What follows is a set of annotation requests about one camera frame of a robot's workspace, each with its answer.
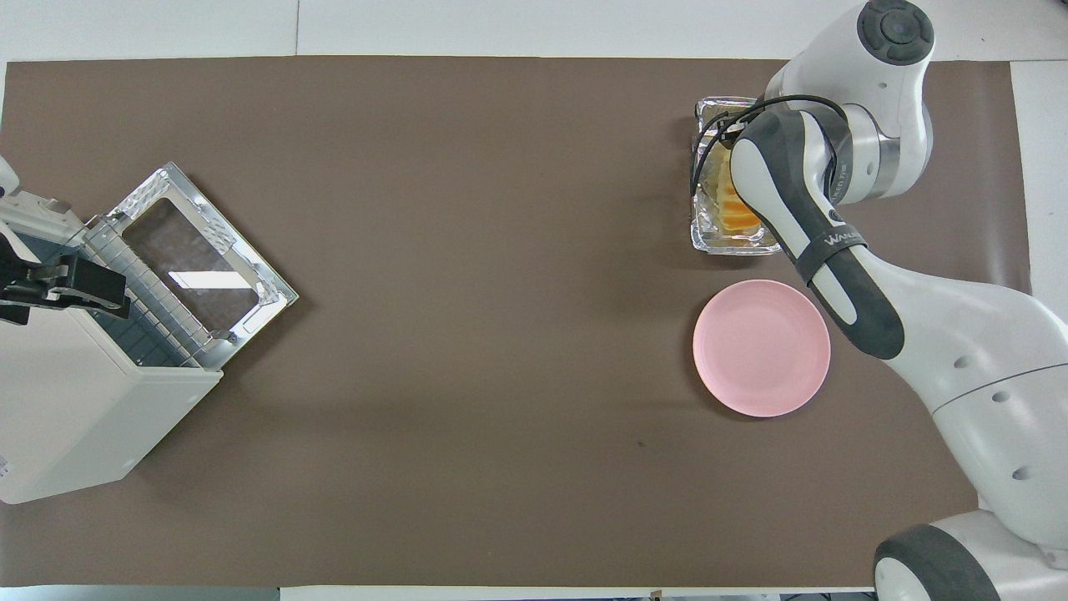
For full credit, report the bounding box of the aluminium foil tray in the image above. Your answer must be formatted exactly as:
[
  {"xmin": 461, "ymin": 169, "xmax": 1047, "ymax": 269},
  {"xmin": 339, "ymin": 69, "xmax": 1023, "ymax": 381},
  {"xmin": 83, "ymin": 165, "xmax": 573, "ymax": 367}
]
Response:
[{"xmin": 691, "ymin": 97, "xmax": 785, "ymax": 255}]

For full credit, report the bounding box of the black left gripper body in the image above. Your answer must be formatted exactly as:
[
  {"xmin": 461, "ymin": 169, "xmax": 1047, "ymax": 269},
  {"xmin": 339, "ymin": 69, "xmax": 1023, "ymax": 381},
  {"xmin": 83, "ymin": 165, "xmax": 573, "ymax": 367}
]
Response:
[{"xmin": 0, "ymin": 236, "xmax": 131, "ymax": 326}]

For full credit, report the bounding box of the brown table mat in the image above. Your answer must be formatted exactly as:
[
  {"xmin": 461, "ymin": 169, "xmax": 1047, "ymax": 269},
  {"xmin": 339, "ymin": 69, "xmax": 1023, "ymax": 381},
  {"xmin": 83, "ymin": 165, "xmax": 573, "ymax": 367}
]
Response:
[{"xmin": 0, "ymin": 56, "xmax": 1035, "ymax": 588}]

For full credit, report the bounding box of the sliced orange bread loaf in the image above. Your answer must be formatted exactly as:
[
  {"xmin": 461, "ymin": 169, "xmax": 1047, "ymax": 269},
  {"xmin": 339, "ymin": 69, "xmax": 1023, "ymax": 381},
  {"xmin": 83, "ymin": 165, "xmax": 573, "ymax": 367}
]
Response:
[{"xmin": 709, "ymin": 146, "xmax": 764, "ymax": 239}]

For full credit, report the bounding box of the wire oven rack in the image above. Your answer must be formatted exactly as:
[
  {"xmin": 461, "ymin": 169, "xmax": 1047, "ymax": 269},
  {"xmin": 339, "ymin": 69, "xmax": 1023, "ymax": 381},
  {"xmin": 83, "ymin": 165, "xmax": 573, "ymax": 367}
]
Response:
[{"xmin": 83, "ymin": 219, "xmax": 219, "ymax": 370}]

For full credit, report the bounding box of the glass oven door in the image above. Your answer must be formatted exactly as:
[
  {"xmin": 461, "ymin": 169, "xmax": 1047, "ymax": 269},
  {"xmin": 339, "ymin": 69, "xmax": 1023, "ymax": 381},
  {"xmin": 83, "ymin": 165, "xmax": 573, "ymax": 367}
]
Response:
[{"xmin": 83, "ymin": 163, "xmax": 300, "ymax": 371}]

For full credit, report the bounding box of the cream toaster oven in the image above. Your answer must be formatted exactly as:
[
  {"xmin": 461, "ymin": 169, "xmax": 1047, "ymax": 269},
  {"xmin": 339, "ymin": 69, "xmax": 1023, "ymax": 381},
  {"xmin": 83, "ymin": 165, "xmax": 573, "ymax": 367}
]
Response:
[{"xmin": 0, "ymin": 213, "xmax": 224, "ymax": 505}]

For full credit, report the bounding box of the pink round plate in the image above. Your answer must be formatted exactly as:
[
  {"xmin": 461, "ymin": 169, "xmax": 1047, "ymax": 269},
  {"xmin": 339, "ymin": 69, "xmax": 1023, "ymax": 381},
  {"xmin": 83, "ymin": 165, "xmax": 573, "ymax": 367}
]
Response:
[{"xmin": 692, "ymin": 279, "xmax": 832, "ymax": 418}]

